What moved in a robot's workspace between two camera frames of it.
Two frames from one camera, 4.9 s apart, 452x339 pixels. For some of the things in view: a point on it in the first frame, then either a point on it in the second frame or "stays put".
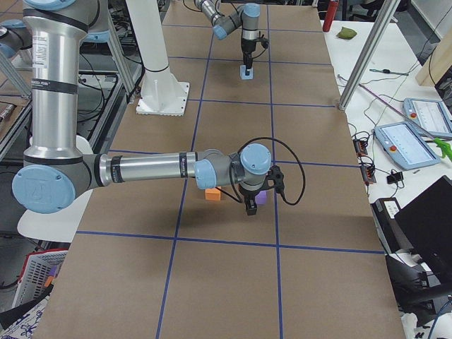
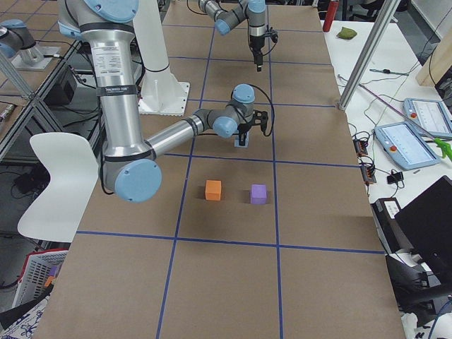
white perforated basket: [35, 272] stays put
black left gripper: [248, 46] -> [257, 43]
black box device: [393, 237] stays put
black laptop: [426, 224] stays put
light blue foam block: [243, 70] -> [236, 141]
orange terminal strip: [367, 169] stays put
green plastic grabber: [445, 149] stays put
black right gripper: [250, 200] -> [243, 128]
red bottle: [330, 15] stays put
